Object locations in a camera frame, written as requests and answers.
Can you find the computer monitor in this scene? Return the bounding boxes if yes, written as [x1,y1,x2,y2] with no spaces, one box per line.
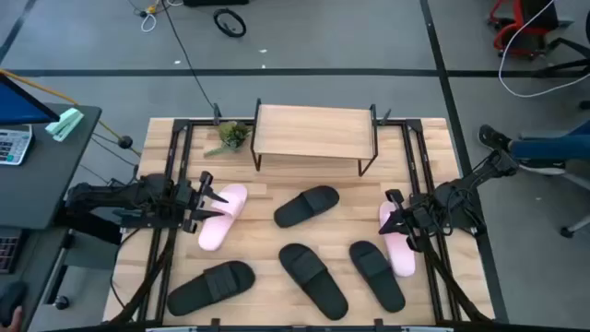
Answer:
[0,73,61,126]

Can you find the black chair base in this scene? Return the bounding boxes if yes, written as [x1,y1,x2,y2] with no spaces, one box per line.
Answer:
[534,36,590,79]

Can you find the grey desk calculator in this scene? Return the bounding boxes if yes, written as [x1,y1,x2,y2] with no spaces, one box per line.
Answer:
[0,124,34,166]

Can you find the coiled black cable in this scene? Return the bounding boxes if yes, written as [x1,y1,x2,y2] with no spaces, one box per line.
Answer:
[212,7,247,39]

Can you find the short white cable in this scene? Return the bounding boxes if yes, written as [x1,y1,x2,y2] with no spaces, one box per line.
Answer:
[140,4,159,33]

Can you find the black metal table frame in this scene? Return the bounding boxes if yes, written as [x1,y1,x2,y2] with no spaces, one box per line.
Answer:
[137,117,462,325]

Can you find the person's black shoe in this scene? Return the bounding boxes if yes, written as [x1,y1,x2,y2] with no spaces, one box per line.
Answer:
[478,124,513,152]
[518,159,567,175]

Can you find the long black floor cable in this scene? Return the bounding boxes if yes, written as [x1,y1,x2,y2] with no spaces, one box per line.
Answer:
[159,0,218,112]

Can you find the person's leg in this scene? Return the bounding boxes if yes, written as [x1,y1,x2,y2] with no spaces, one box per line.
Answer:
[509,133,590,162]

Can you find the computer keyboard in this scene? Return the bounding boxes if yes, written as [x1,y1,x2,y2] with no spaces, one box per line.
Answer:
[0,234,19,274]

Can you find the mint green stapler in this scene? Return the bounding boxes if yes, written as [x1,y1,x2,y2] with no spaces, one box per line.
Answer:
[44,107,85,143]

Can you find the black cable bundle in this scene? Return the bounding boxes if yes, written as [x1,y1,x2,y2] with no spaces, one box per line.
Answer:
[418,237,494,323]
[108,228,179,324]

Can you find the long white cable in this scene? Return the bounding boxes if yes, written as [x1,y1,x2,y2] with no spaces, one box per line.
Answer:
[498,0,590,99]

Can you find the yellow cable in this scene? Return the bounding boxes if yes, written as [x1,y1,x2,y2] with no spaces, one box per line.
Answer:
[0,68,142,157]

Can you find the wooden shelf black metal frame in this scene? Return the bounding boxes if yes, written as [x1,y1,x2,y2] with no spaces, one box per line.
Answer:
[250,97,380,178]

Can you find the red and black chair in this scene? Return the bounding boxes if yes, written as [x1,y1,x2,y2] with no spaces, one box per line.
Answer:
[487,0,575,60]

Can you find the grey office chair base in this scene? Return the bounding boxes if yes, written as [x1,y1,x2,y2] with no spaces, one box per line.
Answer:
[560,170,590,239]

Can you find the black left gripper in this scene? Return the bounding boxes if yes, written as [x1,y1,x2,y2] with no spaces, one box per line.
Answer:
[174,171,230,234]

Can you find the black computer mouse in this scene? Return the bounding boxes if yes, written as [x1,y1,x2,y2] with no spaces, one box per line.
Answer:
[0,280,28,326]

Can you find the black slide sandal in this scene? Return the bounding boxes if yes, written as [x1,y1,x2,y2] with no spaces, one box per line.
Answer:
[166,260,256,317]
[348,240,407,314]
[277,243,349,321]
[273,184,341,229]

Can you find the dark grey desk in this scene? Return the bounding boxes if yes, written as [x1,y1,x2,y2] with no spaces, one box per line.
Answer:
[0,103,102,231]

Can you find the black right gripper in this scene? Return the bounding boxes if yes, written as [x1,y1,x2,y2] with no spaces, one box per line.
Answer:
[378,187,435,254]

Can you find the pink slide sandal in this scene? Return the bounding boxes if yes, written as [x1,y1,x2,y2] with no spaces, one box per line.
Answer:
[378,201,417,279]
[197,184,249,253]

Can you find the small green plant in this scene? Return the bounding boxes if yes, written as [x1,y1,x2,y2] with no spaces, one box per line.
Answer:
[204,120,253,158]

